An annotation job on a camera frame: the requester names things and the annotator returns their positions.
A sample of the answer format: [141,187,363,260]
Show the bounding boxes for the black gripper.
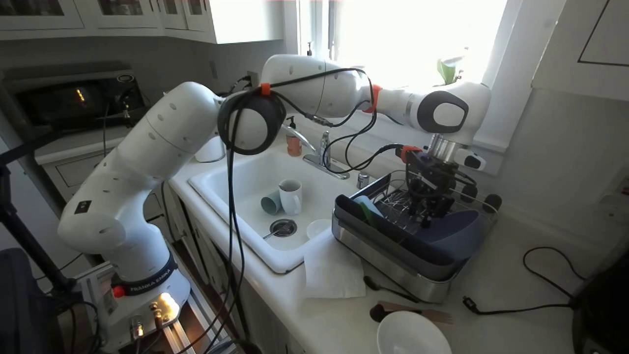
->
[404,152,455,228]

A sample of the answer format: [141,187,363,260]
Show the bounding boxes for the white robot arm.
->
[56,53,489,297]

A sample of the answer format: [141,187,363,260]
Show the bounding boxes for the white kitchen sink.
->
[188,148,355,273]

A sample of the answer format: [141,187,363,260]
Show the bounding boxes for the steel sink drain strainer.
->
[268,218,296,238]

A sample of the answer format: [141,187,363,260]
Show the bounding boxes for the green potted plant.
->
[435,51,467,85]

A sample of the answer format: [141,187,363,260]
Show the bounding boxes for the chrome faucet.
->
[294,130,347,179]

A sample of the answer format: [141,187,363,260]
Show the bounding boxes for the small white round lid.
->
[306,218,329,240]

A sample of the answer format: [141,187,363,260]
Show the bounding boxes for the white mug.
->
[278,179,302,214]

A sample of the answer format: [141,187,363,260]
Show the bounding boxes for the orange soap dispenser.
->
[286,116,302,157]

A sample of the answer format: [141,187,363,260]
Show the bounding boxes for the white bowl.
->
[375,313,451,354]

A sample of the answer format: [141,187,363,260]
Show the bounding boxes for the teal cup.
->
[261,191,282,214]

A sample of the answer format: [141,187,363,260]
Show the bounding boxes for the white upper cabinets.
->
[0,0,282,45]

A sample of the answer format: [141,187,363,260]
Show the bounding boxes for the black tripod stand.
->
[0,130,86,354]

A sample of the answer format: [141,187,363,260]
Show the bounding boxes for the black microwave oven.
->
[1,61,147,140]

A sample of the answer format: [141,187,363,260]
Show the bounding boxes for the black power cable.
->
[461,244,591,319]

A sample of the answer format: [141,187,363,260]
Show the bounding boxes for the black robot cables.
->
[162,65,420,354]

